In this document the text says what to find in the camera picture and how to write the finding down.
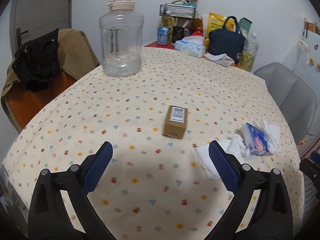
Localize blue tissue pack wrapper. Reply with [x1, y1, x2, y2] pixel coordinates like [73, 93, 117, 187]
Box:
[241, 123, 270, 155]

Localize white paper towel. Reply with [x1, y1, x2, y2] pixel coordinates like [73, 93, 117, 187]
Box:
[196, 134, 251, 180]

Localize small brown cardboard box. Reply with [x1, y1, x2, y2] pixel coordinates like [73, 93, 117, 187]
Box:
[162, 105, 188, 140]

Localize white tissue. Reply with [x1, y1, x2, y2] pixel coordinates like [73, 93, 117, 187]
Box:
[261, 120, 281, 154]

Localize white refrigerator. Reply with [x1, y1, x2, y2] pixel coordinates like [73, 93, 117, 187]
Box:
[285, 19, 320, 156]

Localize floral cream tablecloth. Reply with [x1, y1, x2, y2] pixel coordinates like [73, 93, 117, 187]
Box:
[3, 48, 304, 239]

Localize clear bottle with green contents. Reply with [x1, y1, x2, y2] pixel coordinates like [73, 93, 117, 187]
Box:
[238, 32, 259, 72]

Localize white papers on table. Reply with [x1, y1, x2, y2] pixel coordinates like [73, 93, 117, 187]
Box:
[204, 53, 234, 67]

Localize navy blue lunch bag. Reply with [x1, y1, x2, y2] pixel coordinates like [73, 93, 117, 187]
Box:
[208, 16, 246, 64]

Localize black garment on chair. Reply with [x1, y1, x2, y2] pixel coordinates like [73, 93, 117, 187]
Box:
[12, 29, 61, 93]

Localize green tall box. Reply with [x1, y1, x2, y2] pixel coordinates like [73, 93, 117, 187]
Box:
[239, 17, 252, 38]

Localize tan wooden chair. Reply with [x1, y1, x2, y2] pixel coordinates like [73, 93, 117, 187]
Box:
[1, 29, 100, 132]

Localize blue white tissue box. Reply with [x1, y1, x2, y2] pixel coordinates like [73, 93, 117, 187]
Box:
[175, 36, 206, 58]

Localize yellow snack bag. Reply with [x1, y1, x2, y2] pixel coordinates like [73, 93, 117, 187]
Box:
[207, 12, 235, 33]

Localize red white bottle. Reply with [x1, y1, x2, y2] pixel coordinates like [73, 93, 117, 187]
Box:
[192, 28, 203, 37]

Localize black utensil holder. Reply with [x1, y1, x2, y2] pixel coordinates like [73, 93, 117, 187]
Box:
[172, 26, 184, 43]

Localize blue soda can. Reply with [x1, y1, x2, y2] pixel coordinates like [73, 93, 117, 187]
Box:
[157, 27, 169, 46]

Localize large clear water jug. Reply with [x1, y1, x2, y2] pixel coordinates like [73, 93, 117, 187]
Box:
[99, 0, 144, 77]

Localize jar of yellow pickles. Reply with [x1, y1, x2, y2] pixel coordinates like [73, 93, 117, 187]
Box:
[161, 10, 175, 43]

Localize grey door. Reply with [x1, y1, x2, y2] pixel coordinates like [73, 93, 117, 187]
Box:
[10, 0, 72, 54]

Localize black wire basket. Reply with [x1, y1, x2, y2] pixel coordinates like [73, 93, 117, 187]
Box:
[159, 3, 196, 20]

